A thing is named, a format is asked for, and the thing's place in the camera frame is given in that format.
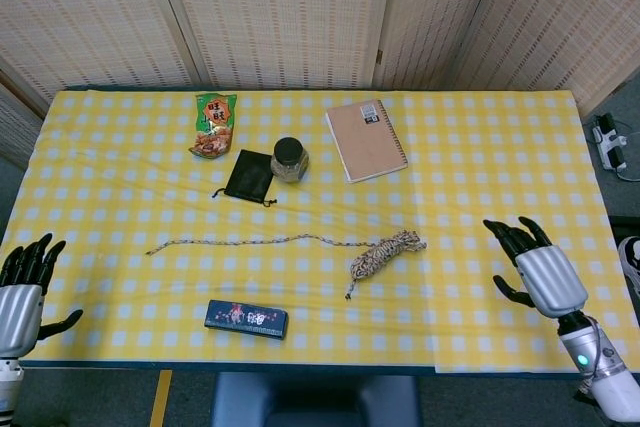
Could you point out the white power strip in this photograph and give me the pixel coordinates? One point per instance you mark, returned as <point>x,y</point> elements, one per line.
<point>609,144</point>

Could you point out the yellow floor tape strip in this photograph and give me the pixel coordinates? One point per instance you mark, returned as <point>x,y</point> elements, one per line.
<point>161,397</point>

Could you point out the glass jar black lid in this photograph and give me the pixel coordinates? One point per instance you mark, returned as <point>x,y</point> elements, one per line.
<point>289,159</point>

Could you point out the metal screen hinge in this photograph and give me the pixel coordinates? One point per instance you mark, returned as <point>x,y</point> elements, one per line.
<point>379,57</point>

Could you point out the brown spiral notebook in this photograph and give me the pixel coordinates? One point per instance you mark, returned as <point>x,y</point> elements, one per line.
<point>367,142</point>

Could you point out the woven folding screen panel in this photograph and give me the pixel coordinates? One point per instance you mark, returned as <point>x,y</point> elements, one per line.
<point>565,17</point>
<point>85,12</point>
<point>280,12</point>
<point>17,127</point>
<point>430,12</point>

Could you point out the yellow white checkered tablecloth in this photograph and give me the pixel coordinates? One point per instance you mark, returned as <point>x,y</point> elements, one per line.
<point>475,172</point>

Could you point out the green orange snack bag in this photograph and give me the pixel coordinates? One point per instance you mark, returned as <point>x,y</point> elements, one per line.
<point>215,122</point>

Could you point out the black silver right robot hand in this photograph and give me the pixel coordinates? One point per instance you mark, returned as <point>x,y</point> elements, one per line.
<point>552,277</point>

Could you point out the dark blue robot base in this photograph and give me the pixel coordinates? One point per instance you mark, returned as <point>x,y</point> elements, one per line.
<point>315,399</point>

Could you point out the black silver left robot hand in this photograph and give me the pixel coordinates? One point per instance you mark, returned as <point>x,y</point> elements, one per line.
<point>20,317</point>

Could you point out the black white sneaker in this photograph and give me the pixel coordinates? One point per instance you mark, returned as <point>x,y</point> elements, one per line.
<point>631,262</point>

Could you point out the dark blue printed box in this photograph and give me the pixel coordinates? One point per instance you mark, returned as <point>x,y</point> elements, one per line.
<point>247,319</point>

